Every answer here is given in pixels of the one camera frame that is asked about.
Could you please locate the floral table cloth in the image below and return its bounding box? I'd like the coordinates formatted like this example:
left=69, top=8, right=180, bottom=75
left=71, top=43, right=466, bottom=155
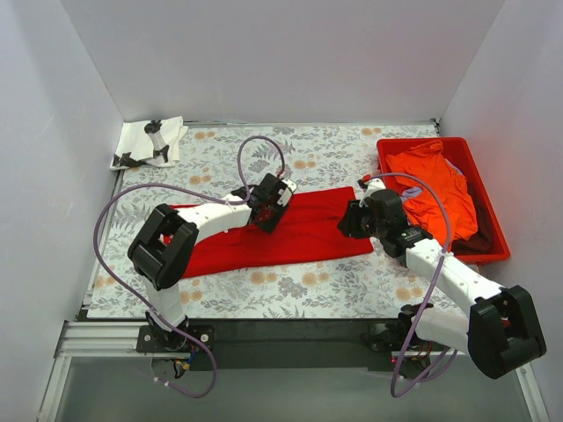
left=86, top=124, right=494, bottom=321

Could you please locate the white black printed t shirt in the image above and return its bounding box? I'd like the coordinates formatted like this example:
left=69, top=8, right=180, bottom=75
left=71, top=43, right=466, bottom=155
left=109, top=116, right=187, bottom=171

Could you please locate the orange t shirt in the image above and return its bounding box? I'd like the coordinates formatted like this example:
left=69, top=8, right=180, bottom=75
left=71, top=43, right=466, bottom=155
left=385, top=141, right=478, bottom=244

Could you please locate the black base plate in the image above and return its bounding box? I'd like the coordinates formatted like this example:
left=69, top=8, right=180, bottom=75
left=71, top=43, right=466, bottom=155
left=135, top=318, right=450, bottom=373

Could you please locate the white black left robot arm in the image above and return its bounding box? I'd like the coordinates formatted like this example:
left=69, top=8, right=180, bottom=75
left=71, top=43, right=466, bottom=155
left=128, top=195, right=289, bottom=352

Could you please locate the lavender t shirt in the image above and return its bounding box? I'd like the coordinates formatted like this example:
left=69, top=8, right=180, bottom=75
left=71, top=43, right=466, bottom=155
left=398, top=157, right=467, bottom=199

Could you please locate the red plastic bin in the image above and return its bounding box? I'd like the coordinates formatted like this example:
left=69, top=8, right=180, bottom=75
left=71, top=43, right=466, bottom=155
left=377, top=137, right=510, bottom=265

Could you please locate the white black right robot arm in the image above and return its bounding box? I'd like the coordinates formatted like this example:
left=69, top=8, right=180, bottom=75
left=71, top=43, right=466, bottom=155
left=338, top=200, right=546, bottom=379

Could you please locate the dark maroon t shirt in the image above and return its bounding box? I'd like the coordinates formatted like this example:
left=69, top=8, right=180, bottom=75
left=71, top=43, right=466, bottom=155
left=451, top=182, right=493, bottom=255

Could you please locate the red t shirt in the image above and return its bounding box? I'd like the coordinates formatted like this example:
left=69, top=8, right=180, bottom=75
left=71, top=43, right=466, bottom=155
left=183, top=187, right=374, bottom=278

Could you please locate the aluminium frame rail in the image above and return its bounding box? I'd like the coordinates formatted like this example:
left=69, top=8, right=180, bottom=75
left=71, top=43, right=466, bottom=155
left=39, top=321, right=549, bottom=421

